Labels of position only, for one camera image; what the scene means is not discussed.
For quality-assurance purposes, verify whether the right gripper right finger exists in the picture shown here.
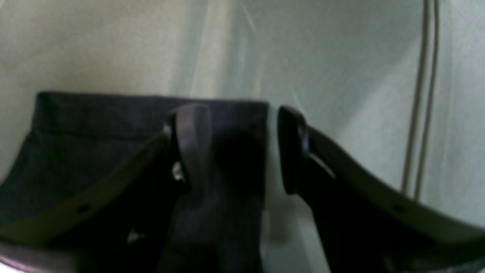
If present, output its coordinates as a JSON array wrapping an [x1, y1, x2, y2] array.
[[277, 106, 485, 273]]

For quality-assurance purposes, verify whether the grey-green table cloth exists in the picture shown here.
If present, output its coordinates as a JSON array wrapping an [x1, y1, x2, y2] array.
[[1, 0, 484, 273]]

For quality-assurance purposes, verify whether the black t-shirt with colourful print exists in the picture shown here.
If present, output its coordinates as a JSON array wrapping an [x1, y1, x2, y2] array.
[[1, 92, 269, 273]]

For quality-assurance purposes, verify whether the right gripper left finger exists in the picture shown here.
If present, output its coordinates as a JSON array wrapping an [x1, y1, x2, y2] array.
[[1, 104, 212, 273]]

